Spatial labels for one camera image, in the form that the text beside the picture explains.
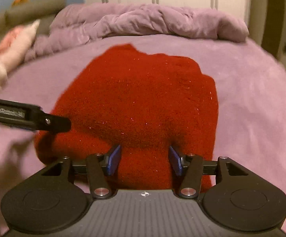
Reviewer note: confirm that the purple bed sheet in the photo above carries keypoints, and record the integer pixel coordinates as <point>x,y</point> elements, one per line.
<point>250,83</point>

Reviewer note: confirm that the red knit coat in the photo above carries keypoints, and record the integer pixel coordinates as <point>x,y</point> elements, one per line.
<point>144,103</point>

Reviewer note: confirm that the pink plush toy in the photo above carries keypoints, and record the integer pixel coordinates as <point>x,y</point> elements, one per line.
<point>14,46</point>

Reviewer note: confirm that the orange plush toy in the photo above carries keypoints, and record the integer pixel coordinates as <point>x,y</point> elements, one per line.
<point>18,2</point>

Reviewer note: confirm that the dark door frame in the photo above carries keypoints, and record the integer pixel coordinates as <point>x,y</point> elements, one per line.
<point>273,26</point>

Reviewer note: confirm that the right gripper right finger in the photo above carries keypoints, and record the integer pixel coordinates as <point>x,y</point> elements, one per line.
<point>188,170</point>

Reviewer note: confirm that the purple crumpled duvet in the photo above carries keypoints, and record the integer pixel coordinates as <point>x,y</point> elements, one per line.
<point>80,24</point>

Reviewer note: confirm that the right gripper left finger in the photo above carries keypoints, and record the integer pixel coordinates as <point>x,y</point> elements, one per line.
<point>98,167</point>

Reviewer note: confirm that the olive green headboard cushion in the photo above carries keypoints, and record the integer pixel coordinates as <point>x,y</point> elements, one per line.
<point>28,12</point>

